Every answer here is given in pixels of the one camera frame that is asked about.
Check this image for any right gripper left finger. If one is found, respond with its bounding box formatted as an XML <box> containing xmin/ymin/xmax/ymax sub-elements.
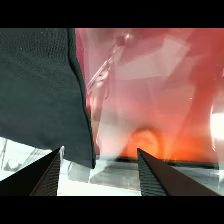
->
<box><xmin>0</xmin><ymin>145</ymin><xmax>65</xmax><ymax>197</ymax></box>

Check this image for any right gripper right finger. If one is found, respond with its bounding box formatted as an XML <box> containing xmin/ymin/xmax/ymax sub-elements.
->
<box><xmin>136</xmin><ymin>148</ymin><xmax>221</xmax><ymax>197</ymax></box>

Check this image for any black garment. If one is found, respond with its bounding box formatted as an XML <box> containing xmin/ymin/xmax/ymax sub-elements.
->
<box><xmin>0</xmin><ymin>28</ymin><xmax>98</xmax><ymax>170</ymax></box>

